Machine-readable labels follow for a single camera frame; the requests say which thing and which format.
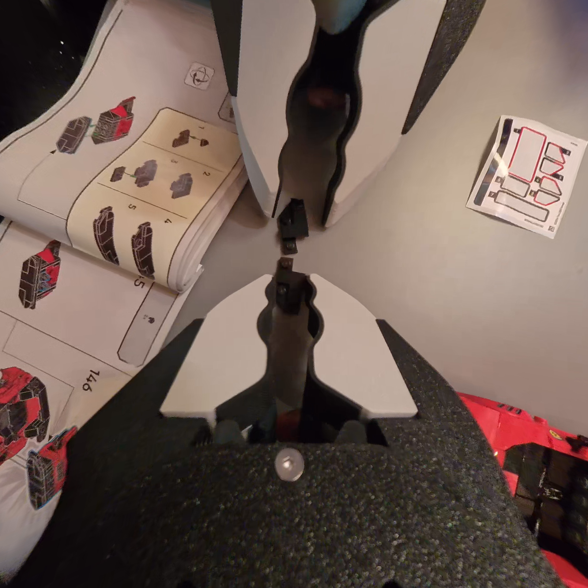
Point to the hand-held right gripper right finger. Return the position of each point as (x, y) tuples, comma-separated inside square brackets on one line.
[(363, 363)]

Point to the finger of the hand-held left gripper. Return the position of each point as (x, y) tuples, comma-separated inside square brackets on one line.
[(390, 92), (266, 69)]

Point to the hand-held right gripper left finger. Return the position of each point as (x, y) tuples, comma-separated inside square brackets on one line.
[(220, 363)]

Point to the red lego car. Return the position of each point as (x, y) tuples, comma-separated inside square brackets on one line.
[(482, 409)]

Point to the lego instruction booklet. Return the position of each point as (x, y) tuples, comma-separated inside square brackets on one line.
[(82, 321)]

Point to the person's left hand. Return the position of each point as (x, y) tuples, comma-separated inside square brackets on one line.
[(321, 96)]

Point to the white sticker sheet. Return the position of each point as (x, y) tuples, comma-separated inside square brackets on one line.
[(528, 156)]

